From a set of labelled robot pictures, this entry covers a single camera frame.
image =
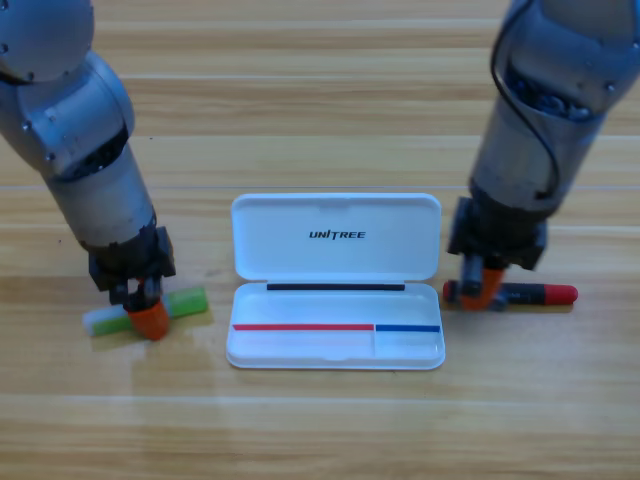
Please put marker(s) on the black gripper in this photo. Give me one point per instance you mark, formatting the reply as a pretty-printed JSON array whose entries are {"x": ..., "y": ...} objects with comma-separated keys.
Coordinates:
[
  {"x": 500, "y": 235},
  {"x": 125, "y": 260}
]

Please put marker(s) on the green highlighter pen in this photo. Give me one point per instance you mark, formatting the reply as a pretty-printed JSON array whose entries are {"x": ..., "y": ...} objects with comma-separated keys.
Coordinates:
[{"x": 190, "y": 300}]

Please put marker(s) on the red and black marker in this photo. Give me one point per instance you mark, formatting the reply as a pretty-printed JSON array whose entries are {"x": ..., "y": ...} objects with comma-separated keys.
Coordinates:
[{"x": 550, "y": 294}]

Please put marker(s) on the white Unitree pencil case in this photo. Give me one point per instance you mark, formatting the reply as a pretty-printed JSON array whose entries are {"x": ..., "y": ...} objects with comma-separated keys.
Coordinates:
[{"x": 330, "y": 305}]

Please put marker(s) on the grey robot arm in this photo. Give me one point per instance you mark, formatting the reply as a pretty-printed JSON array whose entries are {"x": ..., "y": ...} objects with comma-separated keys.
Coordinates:
[
  {"x": 75, "y": 150},
  {"x": 510, "y": 160}
]

